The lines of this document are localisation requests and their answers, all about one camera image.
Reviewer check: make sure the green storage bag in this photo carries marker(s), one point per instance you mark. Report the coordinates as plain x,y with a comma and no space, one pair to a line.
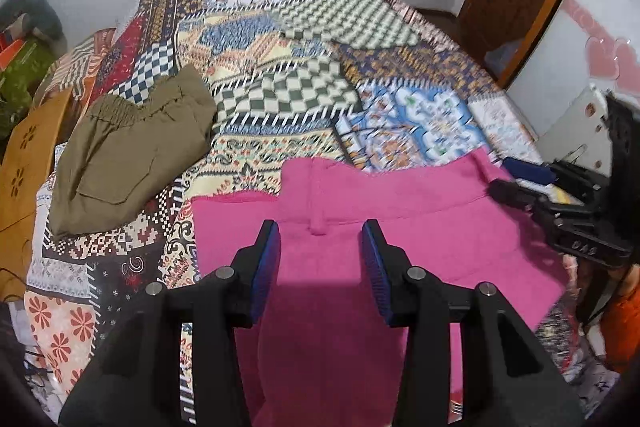
24,63

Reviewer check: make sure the white sliding wardrobe door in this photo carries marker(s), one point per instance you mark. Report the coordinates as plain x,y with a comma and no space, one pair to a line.
587,41

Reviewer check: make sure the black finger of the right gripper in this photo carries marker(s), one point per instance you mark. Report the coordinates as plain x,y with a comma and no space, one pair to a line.
513,195

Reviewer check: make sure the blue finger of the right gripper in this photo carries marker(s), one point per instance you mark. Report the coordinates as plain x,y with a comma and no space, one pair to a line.
525,170

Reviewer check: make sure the pink pants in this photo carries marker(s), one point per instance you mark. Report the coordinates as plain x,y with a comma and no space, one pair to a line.
322,353

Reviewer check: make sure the orange garment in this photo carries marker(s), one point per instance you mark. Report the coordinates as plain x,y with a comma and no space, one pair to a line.
619,325

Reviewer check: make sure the olive green pants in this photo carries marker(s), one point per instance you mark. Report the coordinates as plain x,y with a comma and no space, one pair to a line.
122,154

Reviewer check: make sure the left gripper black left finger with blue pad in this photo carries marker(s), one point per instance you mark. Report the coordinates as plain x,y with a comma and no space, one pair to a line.
133,378

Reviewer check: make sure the patchwork patterned bedspread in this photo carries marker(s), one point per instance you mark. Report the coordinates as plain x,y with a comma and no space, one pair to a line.
369,83

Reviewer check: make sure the white device box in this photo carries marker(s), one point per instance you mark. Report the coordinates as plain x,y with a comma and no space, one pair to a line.
580,135

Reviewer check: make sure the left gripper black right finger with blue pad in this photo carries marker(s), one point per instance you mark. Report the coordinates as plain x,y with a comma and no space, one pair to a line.
508,377

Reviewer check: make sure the white printed cloth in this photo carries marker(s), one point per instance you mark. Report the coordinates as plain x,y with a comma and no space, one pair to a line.
591,381

